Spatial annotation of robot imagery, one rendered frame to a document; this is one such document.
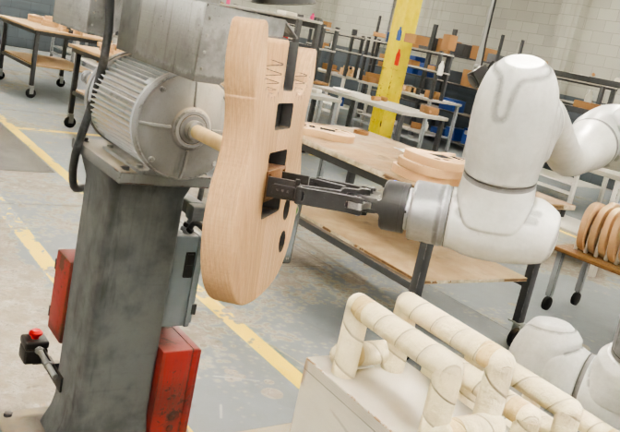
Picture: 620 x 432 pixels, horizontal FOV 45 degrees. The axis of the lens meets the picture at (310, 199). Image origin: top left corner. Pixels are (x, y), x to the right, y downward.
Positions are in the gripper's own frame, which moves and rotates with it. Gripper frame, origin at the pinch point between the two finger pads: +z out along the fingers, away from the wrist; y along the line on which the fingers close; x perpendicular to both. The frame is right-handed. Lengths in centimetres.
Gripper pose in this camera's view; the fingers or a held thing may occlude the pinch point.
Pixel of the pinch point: (277, 183)
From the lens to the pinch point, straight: 113.8
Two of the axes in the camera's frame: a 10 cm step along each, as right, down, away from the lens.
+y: 2.3, -1.3, 9.6
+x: 1.5, -9.7, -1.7
